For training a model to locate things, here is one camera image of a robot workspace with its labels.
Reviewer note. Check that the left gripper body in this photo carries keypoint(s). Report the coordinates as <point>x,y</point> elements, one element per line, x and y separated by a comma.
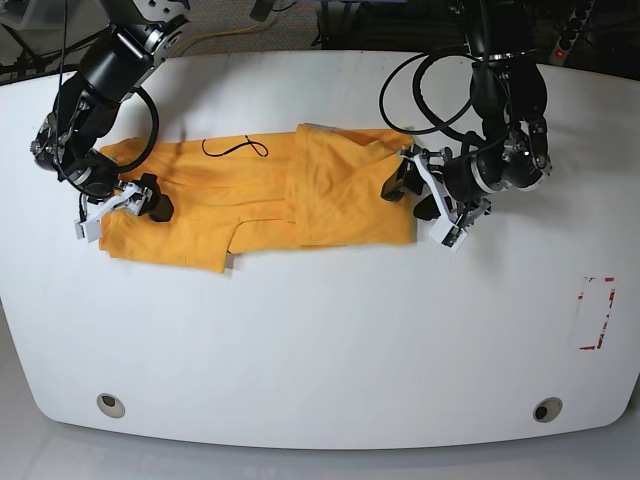
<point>512,154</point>

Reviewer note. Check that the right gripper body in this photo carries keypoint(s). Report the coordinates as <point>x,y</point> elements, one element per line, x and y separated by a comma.
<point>65,145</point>

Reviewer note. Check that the yellow T-shirt with script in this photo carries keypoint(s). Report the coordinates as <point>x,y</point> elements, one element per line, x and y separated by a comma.
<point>315,187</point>

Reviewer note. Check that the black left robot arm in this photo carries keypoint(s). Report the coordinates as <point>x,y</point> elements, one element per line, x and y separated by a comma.
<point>505,82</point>

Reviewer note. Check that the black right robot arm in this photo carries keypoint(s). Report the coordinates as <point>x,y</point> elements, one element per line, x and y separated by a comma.
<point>138,39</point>

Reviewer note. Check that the black tripod stand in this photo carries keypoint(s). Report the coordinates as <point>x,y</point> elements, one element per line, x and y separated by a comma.
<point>29,64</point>

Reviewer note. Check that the red tape rectangle marker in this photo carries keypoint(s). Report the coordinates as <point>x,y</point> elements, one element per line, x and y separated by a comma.
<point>593,312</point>

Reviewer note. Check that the black power strip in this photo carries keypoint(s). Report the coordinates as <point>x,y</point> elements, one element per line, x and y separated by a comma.
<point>570,32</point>

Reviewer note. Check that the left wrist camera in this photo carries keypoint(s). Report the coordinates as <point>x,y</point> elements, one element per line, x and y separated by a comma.
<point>447,233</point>

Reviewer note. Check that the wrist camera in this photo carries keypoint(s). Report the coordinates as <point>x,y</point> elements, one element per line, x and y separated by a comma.
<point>89,230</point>
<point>447,233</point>

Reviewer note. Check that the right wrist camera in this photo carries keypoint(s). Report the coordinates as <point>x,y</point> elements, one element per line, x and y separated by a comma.
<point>89,230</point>

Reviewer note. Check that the left table cable grommet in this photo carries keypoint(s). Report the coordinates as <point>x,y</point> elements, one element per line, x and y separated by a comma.
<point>110,406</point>

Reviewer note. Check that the table cable grommet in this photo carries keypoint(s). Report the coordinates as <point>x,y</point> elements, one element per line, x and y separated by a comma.
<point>547,410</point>
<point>110,406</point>

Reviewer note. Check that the right table cable grommet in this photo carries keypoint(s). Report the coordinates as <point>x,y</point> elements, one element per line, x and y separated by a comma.
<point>547,410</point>

